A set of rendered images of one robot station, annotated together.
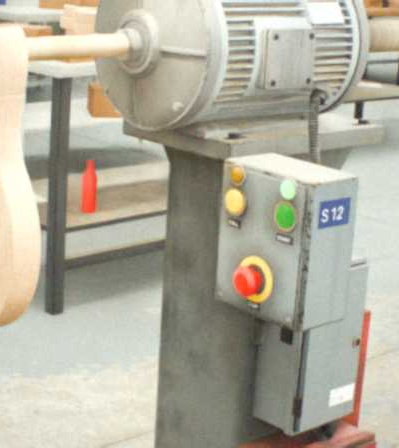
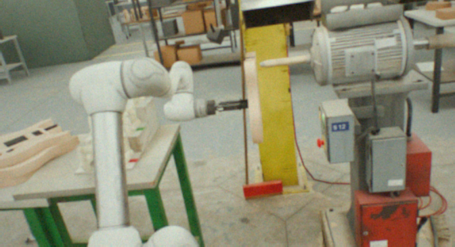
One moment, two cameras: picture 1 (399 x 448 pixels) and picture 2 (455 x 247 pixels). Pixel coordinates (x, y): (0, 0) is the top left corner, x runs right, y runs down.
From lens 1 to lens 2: 102 cm
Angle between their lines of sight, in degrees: 50
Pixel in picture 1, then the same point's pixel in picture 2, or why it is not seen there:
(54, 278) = (434, 100)
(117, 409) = not seen: hidden behind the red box
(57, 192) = (436, 69)
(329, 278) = (342, 147)
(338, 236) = (344, 134)
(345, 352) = (395, 168)
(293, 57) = (363, 62)
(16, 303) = (256, 139)
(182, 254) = not seen: hidden behind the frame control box
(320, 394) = (382, 181)
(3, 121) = (250, 88)
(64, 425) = not seen: hidden behind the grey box
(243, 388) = (360, 171)
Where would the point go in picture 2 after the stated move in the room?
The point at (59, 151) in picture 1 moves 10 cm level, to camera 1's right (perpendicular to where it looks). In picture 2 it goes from (437, 54) to (449, 55)
